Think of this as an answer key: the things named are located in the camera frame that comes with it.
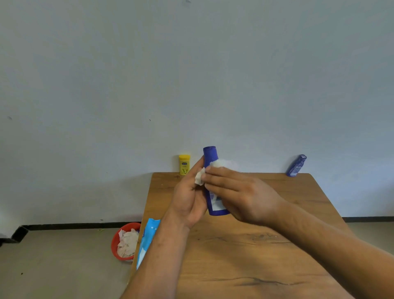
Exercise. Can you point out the person's right hand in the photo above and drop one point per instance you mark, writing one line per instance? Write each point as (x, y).
(249, 200)

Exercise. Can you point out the person's left hand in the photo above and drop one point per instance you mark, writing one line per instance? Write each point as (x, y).
(187, 200)

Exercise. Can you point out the person's right middle finger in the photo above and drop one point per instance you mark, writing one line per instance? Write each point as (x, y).
(221, 179)

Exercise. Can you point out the person's left fingers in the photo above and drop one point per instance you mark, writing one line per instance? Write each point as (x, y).
(197, 171)

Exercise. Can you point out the large blue lotion bottle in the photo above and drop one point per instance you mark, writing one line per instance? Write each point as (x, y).
(212, 184)

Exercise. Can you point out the white wet wipe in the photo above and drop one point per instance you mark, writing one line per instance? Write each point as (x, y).
(215, 168)

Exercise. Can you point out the person's right forearm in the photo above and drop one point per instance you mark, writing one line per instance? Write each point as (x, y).
(335, 249)

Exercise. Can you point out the person's left forearm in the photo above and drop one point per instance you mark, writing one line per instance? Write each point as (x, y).
(157, 261)

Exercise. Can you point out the small yellow jar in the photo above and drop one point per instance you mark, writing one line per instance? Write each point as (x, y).
(184, 164)

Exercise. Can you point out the wooden table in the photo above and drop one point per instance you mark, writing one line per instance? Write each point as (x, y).
(246, 246)

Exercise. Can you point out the small blue bottle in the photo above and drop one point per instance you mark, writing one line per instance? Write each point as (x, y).
(296, 166)

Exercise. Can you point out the light blue wipes packet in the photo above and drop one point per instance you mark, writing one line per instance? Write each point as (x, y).
(147, 238)

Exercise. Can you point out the pile of used white wipes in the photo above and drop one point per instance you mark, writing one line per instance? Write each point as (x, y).
(127, 243)

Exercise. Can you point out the red plastic bowl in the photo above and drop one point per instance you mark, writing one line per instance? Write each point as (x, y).
(115, 243)

